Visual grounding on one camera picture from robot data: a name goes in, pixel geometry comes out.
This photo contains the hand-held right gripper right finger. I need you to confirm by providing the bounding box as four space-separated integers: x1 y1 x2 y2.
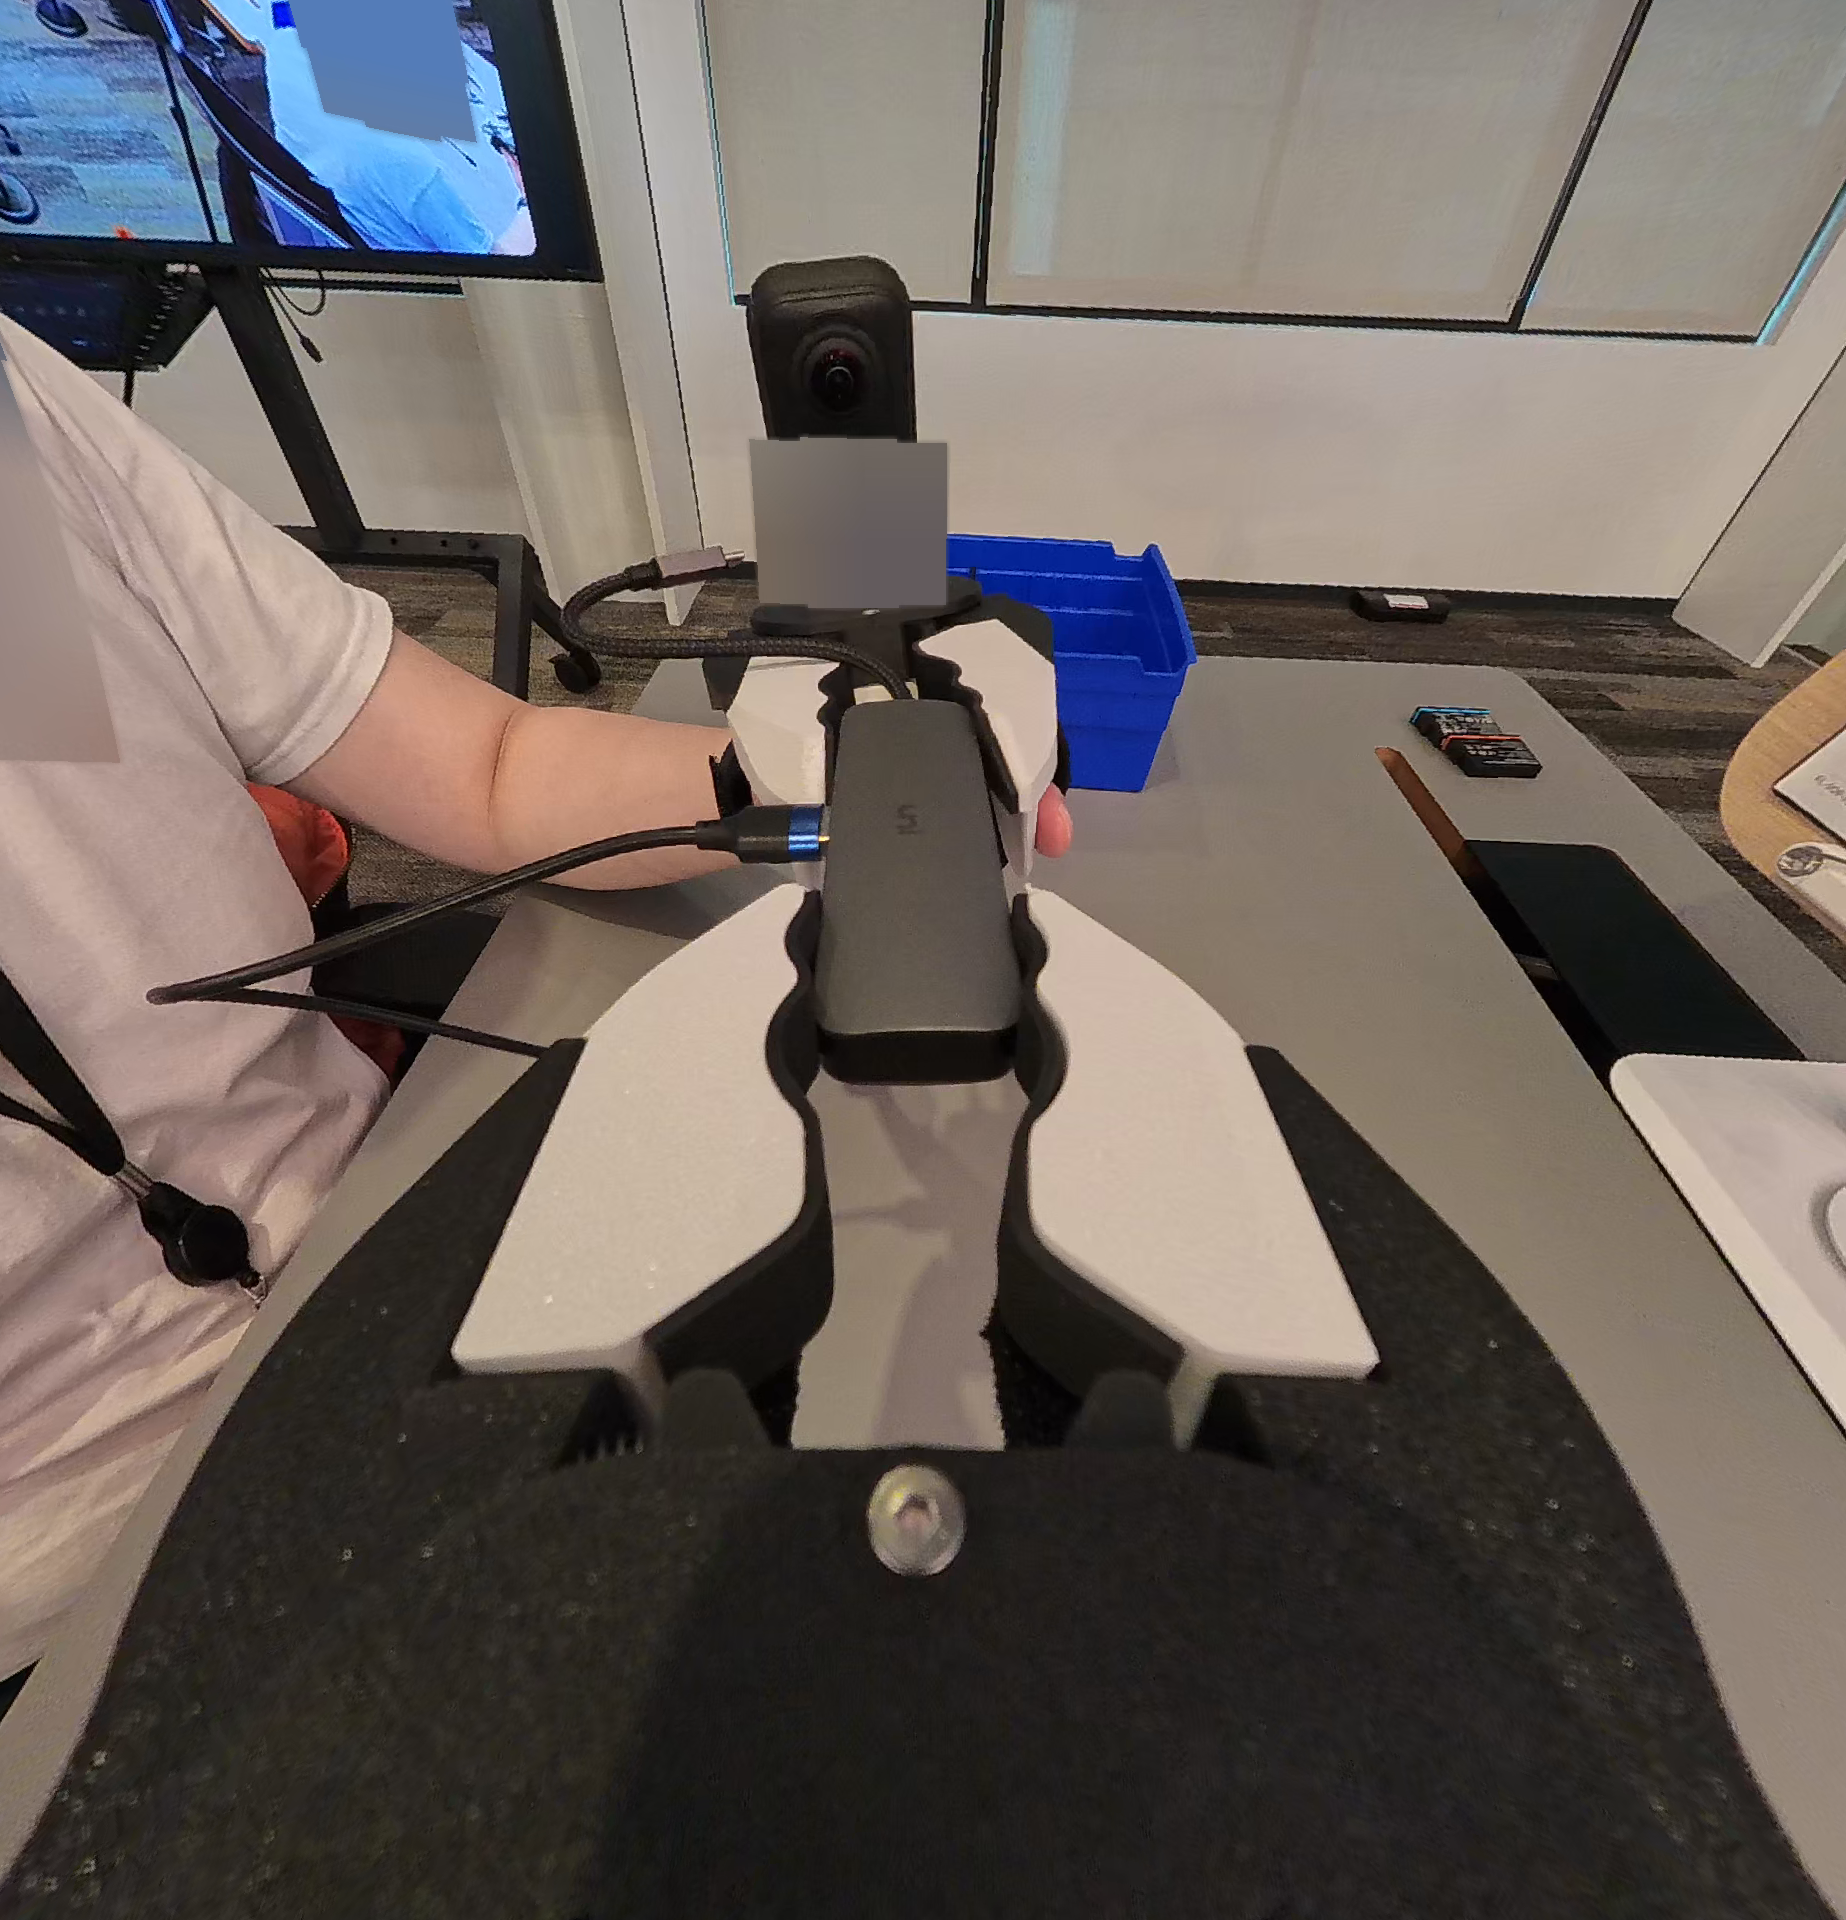
993 886 1382 1444

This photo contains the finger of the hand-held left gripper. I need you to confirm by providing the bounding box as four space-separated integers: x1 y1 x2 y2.
725 657 848 888
917 615 1070 888

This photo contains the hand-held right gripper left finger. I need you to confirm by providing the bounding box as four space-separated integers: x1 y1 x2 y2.
452 886 838 1444

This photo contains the black usb cable blue plug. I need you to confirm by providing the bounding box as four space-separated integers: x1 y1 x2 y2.
145 800 838 1062

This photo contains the blue plastic bin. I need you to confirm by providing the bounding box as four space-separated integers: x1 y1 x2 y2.
944 531 1197 790

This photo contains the grey usb hub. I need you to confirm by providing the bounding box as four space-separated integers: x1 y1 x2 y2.
560 548 1019 1083

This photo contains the black chair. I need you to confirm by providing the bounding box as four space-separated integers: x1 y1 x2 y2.
307 899 508 1053

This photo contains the red black bag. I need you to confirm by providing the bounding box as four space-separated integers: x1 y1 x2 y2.
249 787 350 910

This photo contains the large white shaded window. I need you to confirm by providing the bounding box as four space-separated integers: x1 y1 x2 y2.
698 0 1846 341

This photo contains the black phone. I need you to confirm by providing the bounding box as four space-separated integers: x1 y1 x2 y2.
1466 844 1800 1071

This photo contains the wooden document stand white base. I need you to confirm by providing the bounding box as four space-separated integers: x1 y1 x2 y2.
1607 624 1846 1441

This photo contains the black monitor screen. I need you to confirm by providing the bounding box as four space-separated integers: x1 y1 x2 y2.
0 0 605 287

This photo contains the person's pale shirt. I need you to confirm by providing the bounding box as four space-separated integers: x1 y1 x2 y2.
0 306 398 1698

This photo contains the printed instruction sheet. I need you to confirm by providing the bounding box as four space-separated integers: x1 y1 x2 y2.
1775 703 1846 844

